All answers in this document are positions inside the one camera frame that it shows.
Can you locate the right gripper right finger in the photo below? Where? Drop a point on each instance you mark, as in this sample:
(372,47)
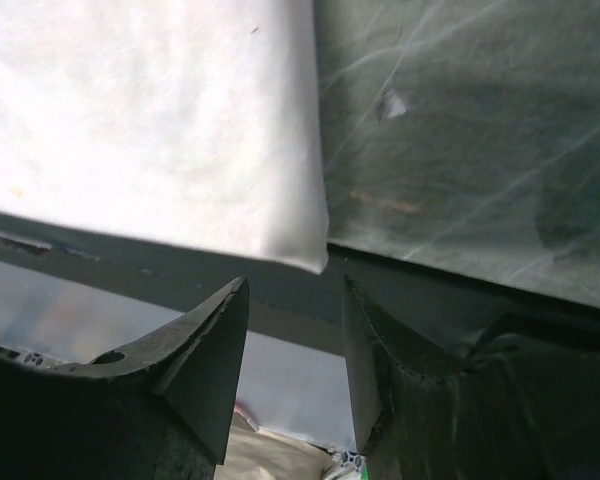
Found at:
(521,402)

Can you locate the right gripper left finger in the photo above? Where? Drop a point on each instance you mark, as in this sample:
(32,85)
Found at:
(159,407)

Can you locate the cream white t shirt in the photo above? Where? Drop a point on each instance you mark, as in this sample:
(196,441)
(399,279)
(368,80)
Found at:
(187,123)

